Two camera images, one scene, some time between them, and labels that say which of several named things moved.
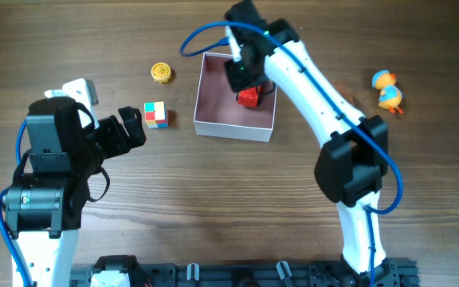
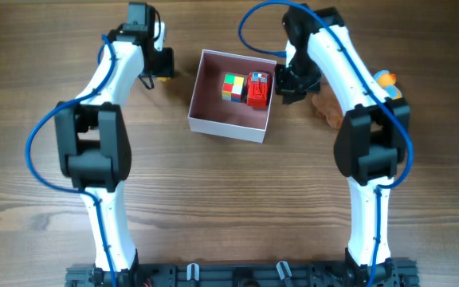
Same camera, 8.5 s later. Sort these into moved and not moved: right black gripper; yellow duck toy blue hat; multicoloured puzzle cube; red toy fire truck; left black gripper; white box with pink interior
Moved: red toy fire truck; right black gripper; left black gripper; multicoloured puzzle cube
Not moved: white box with pink interior; yellow duck toy blue hat
